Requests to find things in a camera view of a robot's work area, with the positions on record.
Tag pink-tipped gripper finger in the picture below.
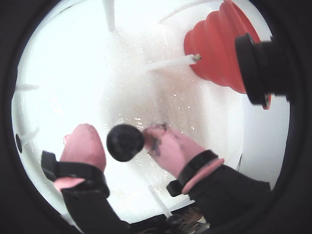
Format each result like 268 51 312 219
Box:
40 123 130 234
142 123 271 225

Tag red collapsible cup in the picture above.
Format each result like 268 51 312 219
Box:
183 0 272 111

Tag white foam board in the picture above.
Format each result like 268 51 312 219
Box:
11 0 244 227

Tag white paper sheet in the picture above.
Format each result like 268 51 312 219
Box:
240 96 291 187

